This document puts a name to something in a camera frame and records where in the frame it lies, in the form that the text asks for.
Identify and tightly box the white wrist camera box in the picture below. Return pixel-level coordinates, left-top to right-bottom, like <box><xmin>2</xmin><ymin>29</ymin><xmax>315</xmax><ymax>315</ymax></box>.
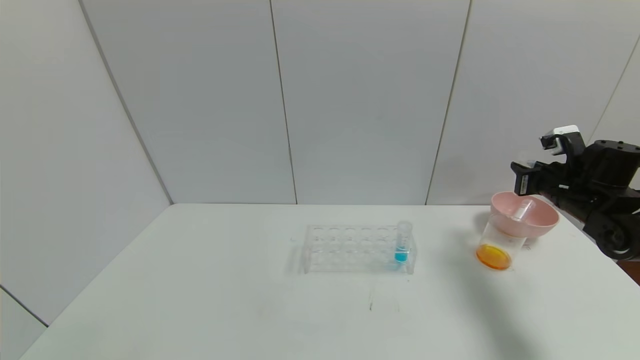
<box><xmin>539</xmin><ymin>124</ymin><xmax>581</xmax><ymax>151</ymax></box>

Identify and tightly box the test tube with red pigment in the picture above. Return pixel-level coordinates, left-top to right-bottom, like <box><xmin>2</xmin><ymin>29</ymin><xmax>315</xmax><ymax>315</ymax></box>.
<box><xmin>509</xmin><ymin>198</ymin><xmax>536</xmax><ymax>222</ymax></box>

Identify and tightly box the clear plastic test tube rack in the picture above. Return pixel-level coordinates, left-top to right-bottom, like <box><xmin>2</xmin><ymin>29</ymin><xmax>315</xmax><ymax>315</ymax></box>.
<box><xmin>302</xmin><ymin>223</ymin><xmax>417</xmax><ymax>276</ymax></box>

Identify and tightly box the test tube with blue pigment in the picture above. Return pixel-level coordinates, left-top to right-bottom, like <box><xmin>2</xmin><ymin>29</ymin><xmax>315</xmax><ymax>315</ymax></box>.
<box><xmin>393</xmin><ymin>221</ymin><xmax>413</xmax><ymax>265</ymax></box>

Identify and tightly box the pink plastic bowl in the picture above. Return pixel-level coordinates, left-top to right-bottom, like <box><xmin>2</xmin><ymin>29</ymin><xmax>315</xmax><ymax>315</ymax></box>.
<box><xmin>489</xmin><ymin>192</ymin><xmax>560</xmax><ymax>239</ymax></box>

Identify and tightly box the clear plastic beaker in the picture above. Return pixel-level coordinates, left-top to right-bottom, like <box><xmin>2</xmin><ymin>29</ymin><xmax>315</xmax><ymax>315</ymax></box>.
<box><xmin>474</xmin><ymin>217</ymin><xmax>528</xmax><ymax>272</ymax></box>

